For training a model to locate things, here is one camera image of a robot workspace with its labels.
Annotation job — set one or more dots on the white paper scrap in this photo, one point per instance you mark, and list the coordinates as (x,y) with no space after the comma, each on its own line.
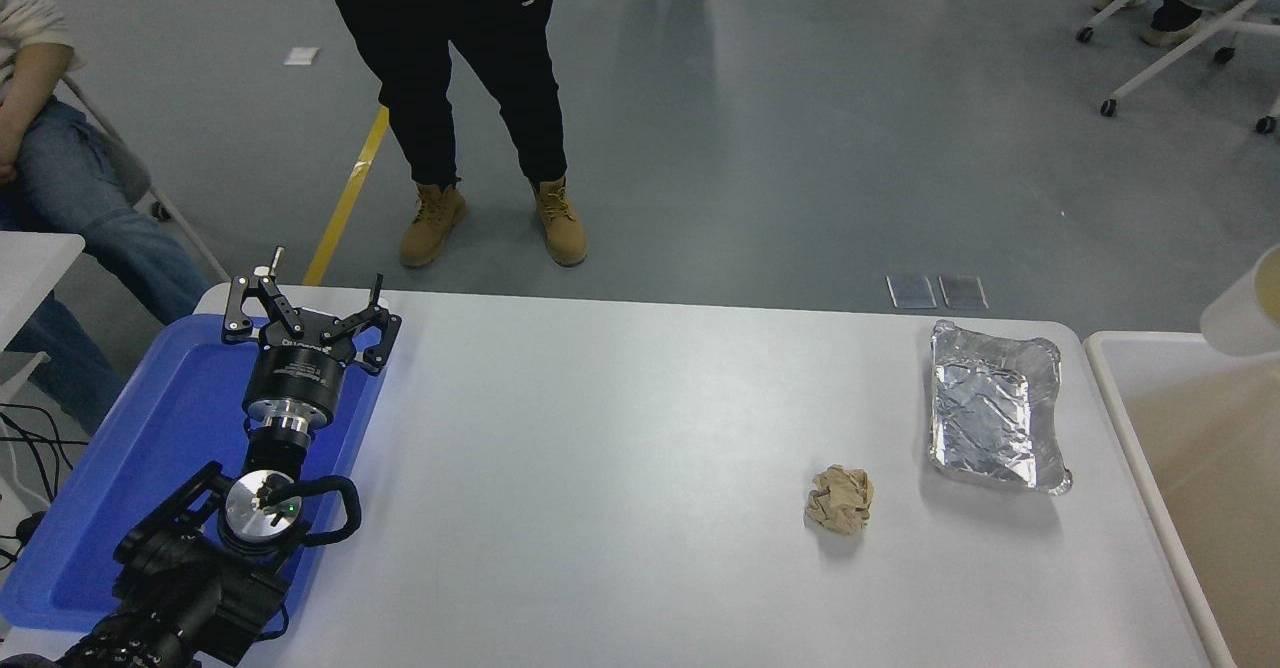
(301,56)

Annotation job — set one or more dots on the silver foil tray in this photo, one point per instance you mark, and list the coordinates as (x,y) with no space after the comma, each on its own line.
(985,418)

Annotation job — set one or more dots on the person's hand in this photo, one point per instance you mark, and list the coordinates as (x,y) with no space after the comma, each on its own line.
(6,146)

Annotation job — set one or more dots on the clear floor plate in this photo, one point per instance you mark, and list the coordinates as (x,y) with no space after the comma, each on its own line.
(963,292)
(912,291)

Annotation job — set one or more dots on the large pale bin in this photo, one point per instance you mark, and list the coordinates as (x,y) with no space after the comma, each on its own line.
(1220,468)

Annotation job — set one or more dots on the seated person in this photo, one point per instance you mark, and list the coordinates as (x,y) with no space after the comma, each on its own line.
(60,178)

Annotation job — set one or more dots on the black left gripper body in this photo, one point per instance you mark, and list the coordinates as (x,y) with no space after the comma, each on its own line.
(295,378)

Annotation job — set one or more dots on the small white side table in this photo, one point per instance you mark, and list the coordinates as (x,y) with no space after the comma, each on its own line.
(30,268)

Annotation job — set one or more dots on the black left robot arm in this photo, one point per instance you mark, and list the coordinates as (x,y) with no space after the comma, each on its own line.
(180,588)

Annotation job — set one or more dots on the white rolling chair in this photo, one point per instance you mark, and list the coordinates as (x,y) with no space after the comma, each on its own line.
(1190,38)

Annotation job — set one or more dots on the blue plastic tray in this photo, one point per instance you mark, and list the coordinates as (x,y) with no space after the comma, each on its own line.
(150,428)

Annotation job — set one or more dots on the grey chair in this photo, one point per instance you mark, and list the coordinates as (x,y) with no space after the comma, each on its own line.
(125,163)

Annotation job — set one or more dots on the crumpled tan paper ball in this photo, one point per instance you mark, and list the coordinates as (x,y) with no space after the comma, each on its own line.
(840,500)

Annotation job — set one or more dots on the standing person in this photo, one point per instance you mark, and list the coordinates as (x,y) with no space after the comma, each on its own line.
(450,58)

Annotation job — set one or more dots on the white paper cup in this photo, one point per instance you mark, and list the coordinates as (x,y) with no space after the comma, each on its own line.
(1245,313)

